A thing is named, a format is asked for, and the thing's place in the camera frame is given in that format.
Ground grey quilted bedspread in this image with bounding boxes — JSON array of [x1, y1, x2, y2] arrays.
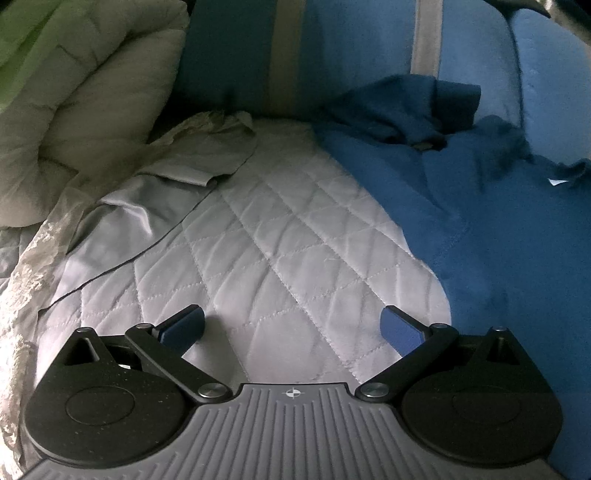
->
[[0, 117, 455, 398]]

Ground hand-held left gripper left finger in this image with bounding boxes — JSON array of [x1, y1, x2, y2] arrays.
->
[[62, 305, 234, 407]]

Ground blue shirt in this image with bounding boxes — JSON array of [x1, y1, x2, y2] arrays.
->
[[314, 74, 591, 480]]

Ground cream and green comforter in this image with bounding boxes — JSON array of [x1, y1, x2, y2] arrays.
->
[[0, 0, 192, 229]]

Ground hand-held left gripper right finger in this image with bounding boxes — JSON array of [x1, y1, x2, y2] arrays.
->
[[355, 305, 532, 402]]

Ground grey lace-trimmed cloth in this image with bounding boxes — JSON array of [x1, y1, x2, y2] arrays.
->
[[0, 111, 259, 462]]

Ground dark cloth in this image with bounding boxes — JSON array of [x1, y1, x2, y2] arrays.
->
[[492, 0, 552, 18]]

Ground blue striped pillow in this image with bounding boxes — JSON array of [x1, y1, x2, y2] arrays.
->
[[178, 0, 515, 121], [510, 9, 591, 162]]

